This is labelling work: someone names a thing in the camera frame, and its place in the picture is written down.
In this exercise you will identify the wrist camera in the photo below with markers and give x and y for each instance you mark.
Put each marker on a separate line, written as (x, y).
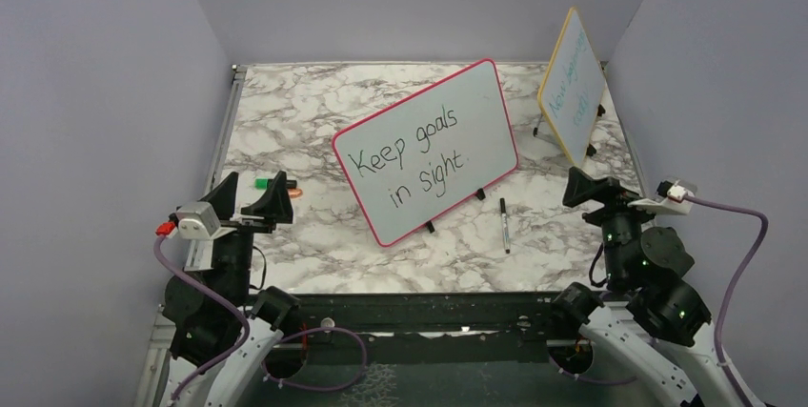
(195, 221)
(673, 199)

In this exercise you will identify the pink framed whiteboard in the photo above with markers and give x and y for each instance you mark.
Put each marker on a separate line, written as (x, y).
(413, 161)

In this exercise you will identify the yellow framed whiteboard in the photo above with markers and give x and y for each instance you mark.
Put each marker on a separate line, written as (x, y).
(572, 89)

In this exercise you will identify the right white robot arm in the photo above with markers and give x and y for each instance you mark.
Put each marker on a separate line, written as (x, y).
(683, 361)

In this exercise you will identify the aluminium frame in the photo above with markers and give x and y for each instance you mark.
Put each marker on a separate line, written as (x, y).
(154, 378)

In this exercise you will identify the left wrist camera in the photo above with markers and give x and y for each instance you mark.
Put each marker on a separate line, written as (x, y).
(195, 221)

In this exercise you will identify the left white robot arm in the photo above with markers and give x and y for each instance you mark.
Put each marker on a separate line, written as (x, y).
(222, 329)

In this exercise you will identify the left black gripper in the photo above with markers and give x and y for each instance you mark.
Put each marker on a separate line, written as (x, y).
(274, 205)

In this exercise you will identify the white whiteboard marker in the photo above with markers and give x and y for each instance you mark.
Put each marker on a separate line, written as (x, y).
(504, 225)

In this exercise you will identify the black mounting rail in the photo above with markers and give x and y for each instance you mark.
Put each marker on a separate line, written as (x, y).
(411, 329)

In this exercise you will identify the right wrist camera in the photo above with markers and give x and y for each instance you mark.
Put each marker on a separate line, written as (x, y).
(673, 199)

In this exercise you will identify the green black highlighter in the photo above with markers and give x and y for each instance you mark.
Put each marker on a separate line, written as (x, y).
(262, 183)

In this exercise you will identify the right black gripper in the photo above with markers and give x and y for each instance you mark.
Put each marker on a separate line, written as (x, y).
(613, 193)

